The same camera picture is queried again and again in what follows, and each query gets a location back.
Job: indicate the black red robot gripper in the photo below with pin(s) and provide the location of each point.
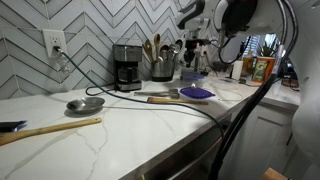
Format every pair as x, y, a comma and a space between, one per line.
193, 48

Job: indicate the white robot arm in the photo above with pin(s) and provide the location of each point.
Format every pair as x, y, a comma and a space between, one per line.
306, 100

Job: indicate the clear lunchbox light blue lid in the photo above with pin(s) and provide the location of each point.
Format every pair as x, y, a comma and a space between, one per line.
192, 77

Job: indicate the tall wooden spoon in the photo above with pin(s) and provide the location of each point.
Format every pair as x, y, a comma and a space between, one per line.
157, 41

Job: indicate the wide wooden spoon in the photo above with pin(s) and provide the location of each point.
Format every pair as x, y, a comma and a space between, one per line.
148, 48

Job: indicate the silver metal utensil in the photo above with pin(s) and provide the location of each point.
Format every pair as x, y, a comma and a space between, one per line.
172, 49

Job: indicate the dark metal ladle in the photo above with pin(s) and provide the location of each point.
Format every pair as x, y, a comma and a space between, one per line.
164, 50

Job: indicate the steel utensil holder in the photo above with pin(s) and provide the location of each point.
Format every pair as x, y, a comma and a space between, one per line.
163, 70

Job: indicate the purple plate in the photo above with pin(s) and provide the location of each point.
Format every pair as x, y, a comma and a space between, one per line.
200, 93

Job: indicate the white paper roll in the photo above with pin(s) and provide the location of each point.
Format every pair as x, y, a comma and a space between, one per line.
237, 69

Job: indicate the short wooden spatula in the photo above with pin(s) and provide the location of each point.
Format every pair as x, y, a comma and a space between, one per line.
173, 100

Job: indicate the grey metal spatula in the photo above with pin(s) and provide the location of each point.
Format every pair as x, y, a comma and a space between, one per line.
156, 93

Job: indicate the amber bottle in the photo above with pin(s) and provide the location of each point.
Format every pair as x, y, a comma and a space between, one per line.
247, 66

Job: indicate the black silver coffee maker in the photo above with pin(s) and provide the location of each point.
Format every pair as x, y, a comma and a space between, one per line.
127, 66

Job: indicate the orange drink mix canister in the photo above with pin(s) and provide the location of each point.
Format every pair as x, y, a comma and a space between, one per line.
263, 69

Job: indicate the green potted plant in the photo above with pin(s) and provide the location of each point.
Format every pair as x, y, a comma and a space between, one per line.
268, 48

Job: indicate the stainless dishwasher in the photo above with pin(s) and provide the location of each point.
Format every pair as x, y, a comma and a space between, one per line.
186, 156

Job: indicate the grey cabinet door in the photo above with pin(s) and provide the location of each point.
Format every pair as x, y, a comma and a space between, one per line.
263, 140

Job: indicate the silver round pan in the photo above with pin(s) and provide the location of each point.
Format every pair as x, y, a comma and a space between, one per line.
85, 105

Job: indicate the light wooden block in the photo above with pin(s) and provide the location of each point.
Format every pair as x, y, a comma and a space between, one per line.
272, 174

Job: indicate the long wooden spatula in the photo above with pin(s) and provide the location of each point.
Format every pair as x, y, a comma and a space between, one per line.
50, 129

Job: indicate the dark blue flat object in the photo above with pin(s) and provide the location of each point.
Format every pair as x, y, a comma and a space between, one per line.
10, 125

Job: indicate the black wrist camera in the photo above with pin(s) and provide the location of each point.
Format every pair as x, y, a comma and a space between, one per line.
198, 42

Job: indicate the white wall outlet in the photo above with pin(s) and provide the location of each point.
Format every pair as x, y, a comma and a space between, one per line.
53, 40

